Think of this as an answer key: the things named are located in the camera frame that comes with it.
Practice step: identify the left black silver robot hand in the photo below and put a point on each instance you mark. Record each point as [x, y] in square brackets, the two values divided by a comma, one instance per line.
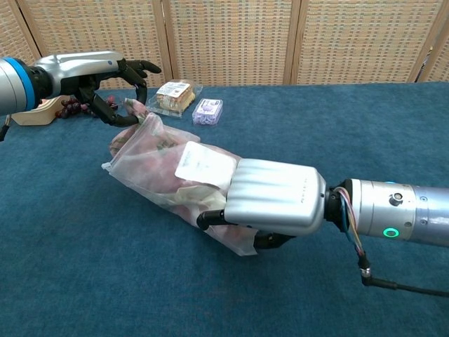
[77, 66]

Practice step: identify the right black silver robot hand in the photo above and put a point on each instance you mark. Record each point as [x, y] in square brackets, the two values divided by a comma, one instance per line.
[277, 196]

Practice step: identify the transparent plastic zip bag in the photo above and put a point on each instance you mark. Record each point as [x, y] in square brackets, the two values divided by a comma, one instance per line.
[140, 165]

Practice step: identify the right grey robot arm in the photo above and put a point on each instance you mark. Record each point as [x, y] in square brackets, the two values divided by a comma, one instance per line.
[403, 210]

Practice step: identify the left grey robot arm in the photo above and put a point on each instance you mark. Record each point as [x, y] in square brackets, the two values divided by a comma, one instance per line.
[14, 87]

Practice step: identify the dark red grape bunch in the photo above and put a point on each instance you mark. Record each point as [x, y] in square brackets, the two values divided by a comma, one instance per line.
[68, 107]

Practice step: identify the beige rectangular tray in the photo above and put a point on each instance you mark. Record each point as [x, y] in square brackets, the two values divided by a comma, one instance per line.
[35, 116]

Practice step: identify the packaged sandwich in clear wrap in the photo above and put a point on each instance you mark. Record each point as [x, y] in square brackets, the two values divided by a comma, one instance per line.
[175, 96]

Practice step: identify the small purple plastic box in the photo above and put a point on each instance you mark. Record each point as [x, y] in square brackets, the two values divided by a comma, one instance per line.
[207, 111]

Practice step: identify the woven wicker folding screen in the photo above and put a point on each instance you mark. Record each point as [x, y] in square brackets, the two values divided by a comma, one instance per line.
[228, 38]

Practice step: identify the blue felt table mat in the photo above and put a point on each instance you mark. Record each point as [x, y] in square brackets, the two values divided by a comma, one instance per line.
[105, 263]

